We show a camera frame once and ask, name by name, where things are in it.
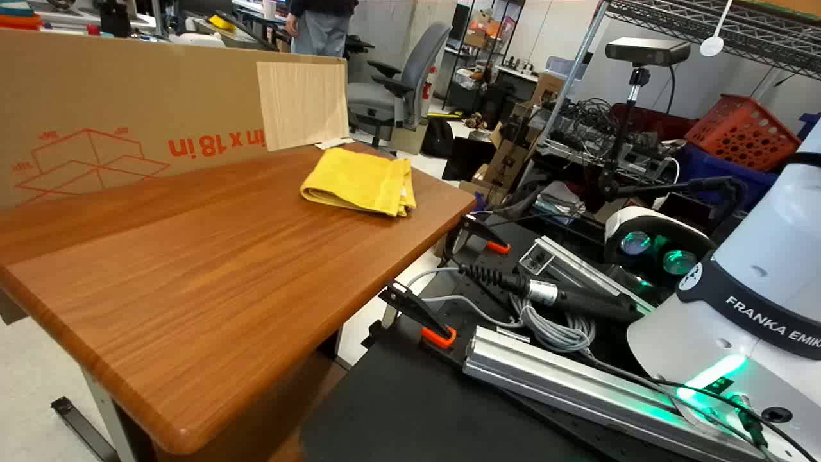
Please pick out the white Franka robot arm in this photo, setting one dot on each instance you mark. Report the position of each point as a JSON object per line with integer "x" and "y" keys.
{"x": 759, "y": 273}

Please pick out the long aluminium profile rail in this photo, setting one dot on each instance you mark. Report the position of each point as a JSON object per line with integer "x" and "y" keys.
{"x": 564, "y": 375}

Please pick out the black camera on stand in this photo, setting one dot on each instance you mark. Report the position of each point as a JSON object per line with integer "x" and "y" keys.
{"x": 648, "y": 49}

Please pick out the grey metal desk leg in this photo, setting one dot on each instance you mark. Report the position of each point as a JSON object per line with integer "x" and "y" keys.
{"x": 114, "y": 423}

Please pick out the blue plastic bin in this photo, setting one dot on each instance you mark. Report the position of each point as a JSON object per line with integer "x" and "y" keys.
{"x": 726, "y": 174}

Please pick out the white round ladle-shaped object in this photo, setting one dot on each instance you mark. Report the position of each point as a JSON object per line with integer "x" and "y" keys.
{"x": 710, "y": 43}

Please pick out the person in jeans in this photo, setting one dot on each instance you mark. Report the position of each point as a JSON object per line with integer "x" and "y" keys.
{"x": 322, "y": 31}

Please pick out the small brown cardboard box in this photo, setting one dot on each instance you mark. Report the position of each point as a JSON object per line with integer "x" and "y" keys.
{"x": 509, "y": 157}

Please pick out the large brown cardboard box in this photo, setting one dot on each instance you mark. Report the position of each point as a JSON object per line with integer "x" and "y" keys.
{"x": 129, "y": 94}

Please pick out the red plastic crate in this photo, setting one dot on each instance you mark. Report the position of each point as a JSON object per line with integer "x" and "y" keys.
{"x": 739, "y": 133}

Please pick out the yellow terry towel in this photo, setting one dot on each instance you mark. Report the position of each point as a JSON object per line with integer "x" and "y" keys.
{"x": 360, "y": 181}

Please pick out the grey office chair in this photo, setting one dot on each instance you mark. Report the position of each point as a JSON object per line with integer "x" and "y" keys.
{"x": 415, "y": 71}

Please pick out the short aluminium profile piece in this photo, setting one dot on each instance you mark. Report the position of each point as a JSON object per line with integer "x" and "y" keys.
{"x": 572, "y": 269}

